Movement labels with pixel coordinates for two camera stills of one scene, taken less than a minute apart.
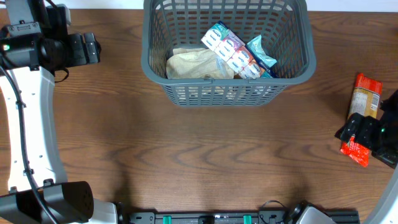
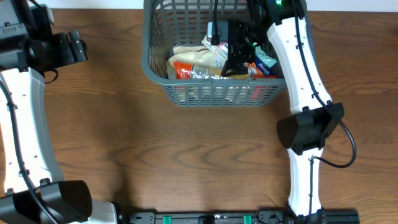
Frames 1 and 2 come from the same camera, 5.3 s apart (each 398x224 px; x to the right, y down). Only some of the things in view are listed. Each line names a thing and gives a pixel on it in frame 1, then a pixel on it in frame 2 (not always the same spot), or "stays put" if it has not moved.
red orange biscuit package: x=365 y=101 → x=185 y=70
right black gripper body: x=382 y=139 → x=249 y=38
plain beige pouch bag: x=198 y=63 stays put
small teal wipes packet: x=255 y=45 stays put
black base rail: x=305 y=213 stays put
